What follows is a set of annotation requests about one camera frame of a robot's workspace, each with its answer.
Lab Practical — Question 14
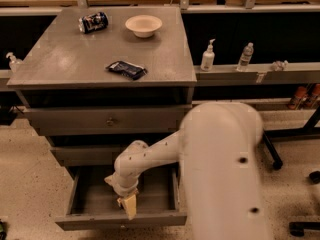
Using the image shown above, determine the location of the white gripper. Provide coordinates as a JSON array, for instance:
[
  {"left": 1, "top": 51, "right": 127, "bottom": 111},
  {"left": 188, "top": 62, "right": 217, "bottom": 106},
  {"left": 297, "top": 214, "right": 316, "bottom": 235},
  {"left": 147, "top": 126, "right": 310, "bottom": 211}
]
[{"left": 104, "top": 173, "right": 139, "bottom": 220}]

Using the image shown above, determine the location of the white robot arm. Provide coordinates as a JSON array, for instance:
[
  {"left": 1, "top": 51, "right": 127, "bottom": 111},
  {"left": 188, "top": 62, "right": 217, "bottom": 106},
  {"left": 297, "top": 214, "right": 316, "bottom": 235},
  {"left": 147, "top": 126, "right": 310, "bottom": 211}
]
[{"left": 105, "top": 102, "right": 273, "bottom": 240}]

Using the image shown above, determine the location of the grey open bottom drawer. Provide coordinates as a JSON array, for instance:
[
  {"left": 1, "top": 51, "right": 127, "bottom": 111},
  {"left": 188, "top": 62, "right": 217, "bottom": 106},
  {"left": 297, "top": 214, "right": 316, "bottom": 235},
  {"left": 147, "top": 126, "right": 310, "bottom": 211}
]
[{"left": 56, "top": 165, "right": 187, "bottom": 231}]

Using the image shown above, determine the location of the grey middle drawer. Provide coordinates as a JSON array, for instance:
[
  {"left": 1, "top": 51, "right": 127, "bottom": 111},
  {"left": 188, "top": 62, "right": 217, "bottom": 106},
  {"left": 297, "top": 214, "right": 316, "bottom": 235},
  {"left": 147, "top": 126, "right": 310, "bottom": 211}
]
[{"left": 50, "top": 142, "right": 186, "bottom": 167}]

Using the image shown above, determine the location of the grey top drawer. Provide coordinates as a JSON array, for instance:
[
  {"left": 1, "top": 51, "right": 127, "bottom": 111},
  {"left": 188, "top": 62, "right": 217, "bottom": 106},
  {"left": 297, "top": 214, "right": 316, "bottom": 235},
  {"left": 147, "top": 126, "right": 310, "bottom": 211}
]
[{"left": 25, "top": 105, "right": 191, "bottom": 136}]

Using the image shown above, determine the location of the grey drawer cabinet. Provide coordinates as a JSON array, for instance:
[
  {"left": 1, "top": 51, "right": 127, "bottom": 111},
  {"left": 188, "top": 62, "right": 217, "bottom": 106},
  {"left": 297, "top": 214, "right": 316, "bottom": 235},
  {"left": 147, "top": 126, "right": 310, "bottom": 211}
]
[{"left": 7, "top": 5, "right": 198, "bottom": 232}]

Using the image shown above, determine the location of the blue soda can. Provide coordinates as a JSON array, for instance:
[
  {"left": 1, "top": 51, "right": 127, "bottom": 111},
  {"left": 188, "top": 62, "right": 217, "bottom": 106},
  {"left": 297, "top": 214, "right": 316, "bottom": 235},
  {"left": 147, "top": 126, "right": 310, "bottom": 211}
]
[{"left": 78, "top": 12, "right": 109, "bottom": 34}]

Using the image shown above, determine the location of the dark blue snack bag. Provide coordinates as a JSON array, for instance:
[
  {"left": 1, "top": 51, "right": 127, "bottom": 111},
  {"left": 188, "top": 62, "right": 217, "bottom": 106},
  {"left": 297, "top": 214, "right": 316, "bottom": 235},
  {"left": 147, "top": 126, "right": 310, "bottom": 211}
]
[{"left": 106, "top": 61, "right": 148, "bottom": 80}]

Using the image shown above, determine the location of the white pump bottle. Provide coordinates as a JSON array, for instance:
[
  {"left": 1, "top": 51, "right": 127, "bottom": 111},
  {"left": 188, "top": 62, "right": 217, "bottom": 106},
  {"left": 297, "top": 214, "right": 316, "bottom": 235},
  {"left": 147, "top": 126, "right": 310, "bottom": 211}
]
[{"left": 200, "top": 39, "right": 215, "bottom": 71}]

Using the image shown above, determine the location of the black stand leg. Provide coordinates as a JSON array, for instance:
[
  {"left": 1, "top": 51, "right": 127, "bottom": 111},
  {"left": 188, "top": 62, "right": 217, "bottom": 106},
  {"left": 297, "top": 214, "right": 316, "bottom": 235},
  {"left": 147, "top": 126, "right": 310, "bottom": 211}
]
[{"left": 263, "top": 133, "right": 283, "bottom": 170}]

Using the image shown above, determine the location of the small sanitizer bottle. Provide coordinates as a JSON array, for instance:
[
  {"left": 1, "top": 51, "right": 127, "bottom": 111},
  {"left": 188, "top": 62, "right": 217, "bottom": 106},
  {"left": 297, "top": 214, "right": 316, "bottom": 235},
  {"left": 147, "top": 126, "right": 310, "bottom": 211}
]
[{"left": 6, "top": 52, "right": 22, "bottom": 72}]

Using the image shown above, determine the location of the white bowl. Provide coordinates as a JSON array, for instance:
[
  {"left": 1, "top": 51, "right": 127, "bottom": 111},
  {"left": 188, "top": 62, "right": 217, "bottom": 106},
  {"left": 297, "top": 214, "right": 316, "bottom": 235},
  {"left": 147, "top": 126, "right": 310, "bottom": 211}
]
[{"left": 125, "top": 15, "right": 162, "bottom": 38}]

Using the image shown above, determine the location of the black chair base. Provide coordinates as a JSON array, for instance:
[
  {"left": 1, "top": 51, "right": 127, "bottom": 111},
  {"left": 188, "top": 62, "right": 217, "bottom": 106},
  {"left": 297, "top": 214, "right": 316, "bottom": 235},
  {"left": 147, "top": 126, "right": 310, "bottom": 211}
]
[{"left": 289, "top": 222, "right": 320, "bottom": 237}]

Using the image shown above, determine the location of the clear water bottle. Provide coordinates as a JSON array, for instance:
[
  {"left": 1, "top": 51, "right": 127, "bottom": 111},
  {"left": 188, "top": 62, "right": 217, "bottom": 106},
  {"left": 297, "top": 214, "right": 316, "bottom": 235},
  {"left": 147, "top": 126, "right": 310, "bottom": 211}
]
[{"left": 236, "top": 42, "right": 254, "bottom": 72}]

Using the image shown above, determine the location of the crumpled paper wad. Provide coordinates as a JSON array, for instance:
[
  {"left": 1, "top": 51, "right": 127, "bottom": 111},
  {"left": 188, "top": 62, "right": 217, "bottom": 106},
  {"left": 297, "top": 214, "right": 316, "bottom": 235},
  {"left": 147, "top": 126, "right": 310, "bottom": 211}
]
[{"left": 271, "top": 60, "right": 289, "bottom": 71}]

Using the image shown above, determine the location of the orange spray bottle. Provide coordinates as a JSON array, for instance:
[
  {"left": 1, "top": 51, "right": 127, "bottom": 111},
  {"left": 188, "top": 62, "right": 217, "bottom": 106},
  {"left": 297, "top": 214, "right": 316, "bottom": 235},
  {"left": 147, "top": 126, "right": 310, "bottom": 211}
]
[
  {"left": 304, "top": 83, "right": 320, "bottom": 108},
  {"left": 287, "top": 86, "right": 307, "bottom": 109}
]

